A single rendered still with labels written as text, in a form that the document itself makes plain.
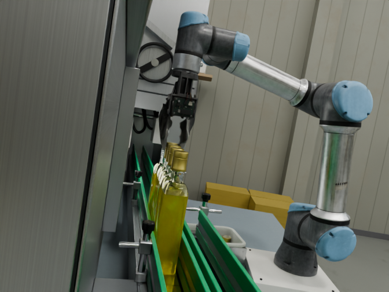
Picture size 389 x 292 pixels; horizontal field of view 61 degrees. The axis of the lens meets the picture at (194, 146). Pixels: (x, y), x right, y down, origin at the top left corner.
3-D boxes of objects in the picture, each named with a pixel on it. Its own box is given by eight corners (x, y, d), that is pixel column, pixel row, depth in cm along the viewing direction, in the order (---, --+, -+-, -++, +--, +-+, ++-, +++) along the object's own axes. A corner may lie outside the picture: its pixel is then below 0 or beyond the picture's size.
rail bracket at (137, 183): (118, 202, 125) (124, 168, 124) (136, 204, 126) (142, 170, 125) (118, 205, 121) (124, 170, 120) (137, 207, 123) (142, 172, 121)
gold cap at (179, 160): (179, 168, 77) (182, 150, 77) (189, 171, 75) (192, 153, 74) (167, 168, 75) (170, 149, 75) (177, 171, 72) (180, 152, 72)
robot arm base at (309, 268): (305, 259, 126) (311, 234, 125) (325, 278, 111) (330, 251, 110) (268, 254, 124) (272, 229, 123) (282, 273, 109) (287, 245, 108)
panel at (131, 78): (114, 160, 155) (125, 88, 152) (121, 160, 156) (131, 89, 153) (101, 231, 68) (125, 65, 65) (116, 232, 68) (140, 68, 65)
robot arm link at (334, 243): (327, 245, 112) (345, 84, 106) (357, 266, 98) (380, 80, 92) (295, 246, 110) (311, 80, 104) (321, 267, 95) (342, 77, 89)
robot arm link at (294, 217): (305, 234, 124) (312, 199, 123) (327, 249, 111) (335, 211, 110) (276, 232, 121) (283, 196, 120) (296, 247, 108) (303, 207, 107)
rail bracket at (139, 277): (113, 274, 71) (123, 215, 70) (145, 276, 73) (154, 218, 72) (113, 284, 68) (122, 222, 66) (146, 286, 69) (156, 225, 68)
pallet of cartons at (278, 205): (283, 226, 437) (290, 195, 434) (302, 251, 357) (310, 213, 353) (197, 211, 438) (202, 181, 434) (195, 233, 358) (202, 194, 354)
